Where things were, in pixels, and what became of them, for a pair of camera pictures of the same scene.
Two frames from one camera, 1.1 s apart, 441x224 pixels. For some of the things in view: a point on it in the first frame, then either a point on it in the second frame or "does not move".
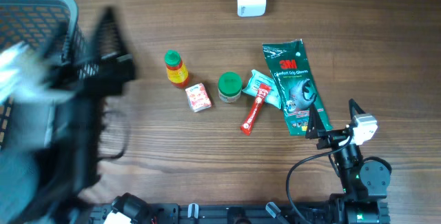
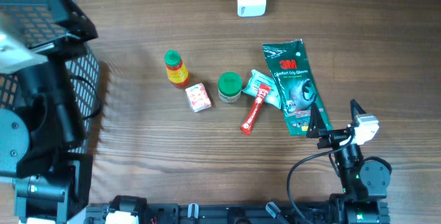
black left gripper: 120,69 to 67,15
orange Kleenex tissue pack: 198,98 does not move
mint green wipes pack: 274,96 does not move
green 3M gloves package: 296,85 does not move
